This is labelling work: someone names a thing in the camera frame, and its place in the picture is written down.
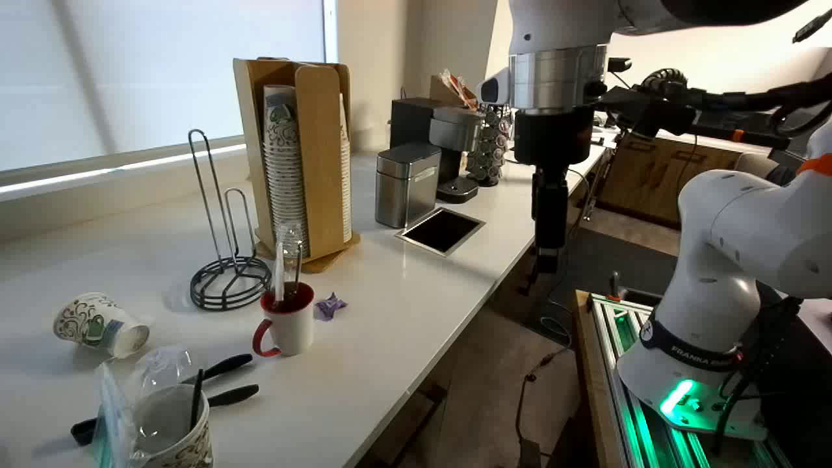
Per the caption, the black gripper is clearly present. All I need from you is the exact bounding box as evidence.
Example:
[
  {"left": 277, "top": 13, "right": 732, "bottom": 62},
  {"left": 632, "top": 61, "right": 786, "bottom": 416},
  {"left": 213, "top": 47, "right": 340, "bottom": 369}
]
[{"left": 515, "top": 108, "right": 599, "bottom": 275}]

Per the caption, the white mug with red handle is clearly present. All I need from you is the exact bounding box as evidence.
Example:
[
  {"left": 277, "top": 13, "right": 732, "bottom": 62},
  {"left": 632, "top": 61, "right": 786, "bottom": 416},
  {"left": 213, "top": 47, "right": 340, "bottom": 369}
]
[{"left": 249, "top": 281, "right": 317, "bottom": 363}]

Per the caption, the wooden cup dispenser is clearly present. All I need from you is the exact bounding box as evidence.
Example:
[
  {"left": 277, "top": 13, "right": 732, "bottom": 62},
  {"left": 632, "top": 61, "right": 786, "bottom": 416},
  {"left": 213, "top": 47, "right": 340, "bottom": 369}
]
[{"left": 233, "top": 54, "right": 363, "bottom": 274}]

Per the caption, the patterned paper cup stack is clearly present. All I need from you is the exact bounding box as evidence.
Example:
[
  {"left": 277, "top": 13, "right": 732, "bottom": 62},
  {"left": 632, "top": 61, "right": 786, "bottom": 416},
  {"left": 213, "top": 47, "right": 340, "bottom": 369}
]
[{"left": 261, "top": 84, "right": 312, "bottom": 261}]

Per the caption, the coffee capsule holder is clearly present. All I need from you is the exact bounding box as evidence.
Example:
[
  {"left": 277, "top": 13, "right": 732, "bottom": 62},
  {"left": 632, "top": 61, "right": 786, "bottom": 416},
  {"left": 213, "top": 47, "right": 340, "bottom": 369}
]
[{"left": 465, "top": 101, "right": 515, "bottom": 191}]

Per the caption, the black flat tray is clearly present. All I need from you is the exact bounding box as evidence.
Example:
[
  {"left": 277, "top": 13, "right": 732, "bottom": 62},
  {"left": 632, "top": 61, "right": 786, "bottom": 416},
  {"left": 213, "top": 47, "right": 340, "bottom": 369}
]
[{"left": 399, "top": 207, "right": 486, "bottom": 259}]

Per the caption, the brown wooden cabinet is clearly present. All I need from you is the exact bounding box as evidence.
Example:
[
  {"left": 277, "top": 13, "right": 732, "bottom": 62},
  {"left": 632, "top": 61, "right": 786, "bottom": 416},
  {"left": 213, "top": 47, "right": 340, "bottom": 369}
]
[{"left": 595, "top": 130, "right": 747, "bottom": 234}]

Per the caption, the silver bin with black lid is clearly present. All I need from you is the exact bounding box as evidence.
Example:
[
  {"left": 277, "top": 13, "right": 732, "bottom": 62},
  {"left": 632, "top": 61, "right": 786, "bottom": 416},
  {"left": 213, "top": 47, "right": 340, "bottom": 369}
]
[{"left": 376, "top": 142, "right": 442, "bottom": 233}]

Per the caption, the black coffee machine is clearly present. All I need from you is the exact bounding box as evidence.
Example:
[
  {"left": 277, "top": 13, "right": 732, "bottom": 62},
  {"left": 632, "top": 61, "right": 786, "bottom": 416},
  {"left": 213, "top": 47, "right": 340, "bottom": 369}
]
[{"left": 389, "top": 96, "right": 481, "bottom": 207}]

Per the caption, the wooden snack rack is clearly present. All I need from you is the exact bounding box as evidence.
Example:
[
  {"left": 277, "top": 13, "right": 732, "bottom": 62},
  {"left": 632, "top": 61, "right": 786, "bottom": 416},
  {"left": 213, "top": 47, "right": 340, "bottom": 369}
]
[{"left": 428, "top": 67, "right": 485, "bottom": 112}]

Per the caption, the purple candy wrapper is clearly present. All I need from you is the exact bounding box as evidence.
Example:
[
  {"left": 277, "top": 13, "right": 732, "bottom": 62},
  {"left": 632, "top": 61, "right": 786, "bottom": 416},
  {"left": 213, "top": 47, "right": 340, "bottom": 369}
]
[{"left": 312, "top": 292, "right": 350, "bottom": 322}]

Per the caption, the dark utensil in mug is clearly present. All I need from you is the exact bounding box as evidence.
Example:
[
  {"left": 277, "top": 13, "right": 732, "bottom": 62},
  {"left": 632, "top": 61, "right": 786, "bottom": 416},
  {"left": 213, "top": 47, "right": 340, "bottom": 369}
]
[{"left": 290, "top": 233, "right": 311, "bottom": 298}]

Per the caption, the clear plastic spoon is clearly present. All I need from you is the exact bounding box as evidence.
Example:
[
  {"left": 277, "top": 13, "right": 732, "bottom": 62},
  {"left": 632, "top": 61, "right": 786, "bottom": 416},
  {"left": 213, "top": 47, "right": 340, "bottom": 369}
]
[{"left": 269, "top": 225, "right": 294, "bottom": 307}]

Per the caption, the black plastic utensil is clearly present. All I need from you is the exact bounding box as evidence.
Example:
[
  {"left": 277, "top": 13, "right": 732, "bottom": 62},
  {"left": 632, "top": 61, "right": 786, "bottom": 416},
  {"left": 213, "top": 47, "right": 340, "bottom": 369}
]
[
  {"left": 182, "top": 351, "right": 257, "bottom": 385},
  {"left": 70, "top": 383, "right": 264, "bottom": 448}
]

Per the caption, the clear plastic dome lid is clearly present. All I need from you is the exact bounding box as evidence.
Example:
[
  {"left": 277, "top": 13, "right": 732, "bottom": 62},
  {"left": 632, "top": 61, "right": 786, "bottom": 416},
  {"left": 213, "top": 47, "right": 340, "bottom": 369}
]
[{"left": 127, "top": 343, "right": 203, "bottom": 437}]

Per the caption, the white window blind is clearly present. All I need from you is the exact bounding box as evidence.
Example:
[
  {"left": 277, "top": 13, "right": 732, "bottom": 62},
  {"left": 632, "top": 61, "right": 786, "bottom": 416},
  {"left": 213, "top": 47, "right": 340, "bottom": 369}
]
[{"left": 0, "top": 0, "right": 330, "bottom": 177}]

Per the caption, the blue plastic wrapper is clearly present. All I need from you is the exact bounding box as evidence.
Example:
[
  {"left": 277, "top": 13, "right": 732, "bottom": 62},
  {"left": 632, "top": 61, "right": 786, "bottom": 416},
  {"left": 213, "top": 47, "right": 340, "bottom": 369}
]
[{"left": 91, "top": 363, "right": 135, "bottom": 468}]

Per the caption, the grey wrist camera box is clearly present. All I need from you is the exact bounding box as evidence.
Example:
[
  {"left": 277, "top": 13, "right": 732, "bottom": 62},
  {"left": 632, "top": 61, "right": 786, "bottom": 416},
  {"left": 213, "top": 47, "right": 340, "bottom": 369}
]
[{"left": 478, "top": 67, "right": 517, "bottom": 109}]

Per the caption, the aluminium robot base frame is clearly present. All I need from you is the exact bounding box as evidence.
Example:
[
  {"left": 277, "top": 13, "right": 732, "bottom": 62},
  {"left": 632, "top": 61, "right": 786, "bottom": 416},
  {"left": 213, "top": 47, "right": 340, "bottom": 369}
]
[{"left": 573, "top": 286, "right": 797, "bottom": 468}]

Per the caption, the black floor cable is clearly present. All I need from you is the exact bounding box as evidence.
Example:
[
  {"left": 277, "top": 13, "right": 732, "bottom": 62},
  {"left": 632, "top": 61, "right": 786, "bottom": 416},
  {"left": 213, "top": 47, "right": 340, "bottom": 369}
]
[{"left": 513, "top": 346, "right": 578, "bottom": 468}]

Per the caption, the black wire towel holder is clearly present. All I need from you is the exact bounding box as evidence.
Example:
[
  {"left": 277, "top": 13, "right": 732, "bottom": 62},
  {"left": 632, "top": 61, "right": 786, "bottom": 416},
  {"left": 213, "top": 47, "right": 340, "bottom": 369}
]
[{"left": 184, "top": 129, "right": 277, "bottom": 316}]

